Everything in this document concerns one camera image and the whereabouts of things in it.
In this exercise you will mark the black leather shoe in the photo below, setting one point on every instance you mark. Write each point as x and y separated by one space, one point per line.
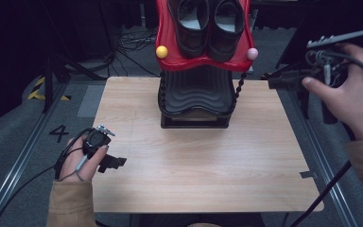
227 41
189 38

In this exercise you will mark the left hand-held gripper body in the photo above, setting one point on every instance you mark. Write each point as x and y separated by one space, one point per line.
95 140

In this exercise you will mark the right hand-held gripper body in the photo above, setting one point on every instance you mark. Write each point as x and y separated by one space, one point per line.
319 63

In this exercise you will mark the red and black shoe rack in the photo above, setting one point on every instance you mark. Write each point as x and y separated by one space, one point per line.
198 91

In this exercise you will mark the person's left hand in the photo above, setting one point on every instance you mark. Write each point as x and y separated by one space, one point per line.
75 165

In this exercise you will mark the metal floor rail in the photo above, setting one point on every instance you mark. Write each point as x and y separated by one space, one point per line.
340 195
22 160

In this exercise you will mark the grey tape piece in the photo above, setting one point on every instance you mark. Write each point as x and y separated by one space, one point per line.
308 174

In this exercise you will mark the person's right hand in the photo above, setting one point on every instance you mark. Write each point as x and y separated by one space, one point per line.
359 101

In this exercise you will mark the black tripod stand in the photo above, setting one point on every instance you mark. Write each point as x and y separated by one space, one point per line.
48 82
303 104

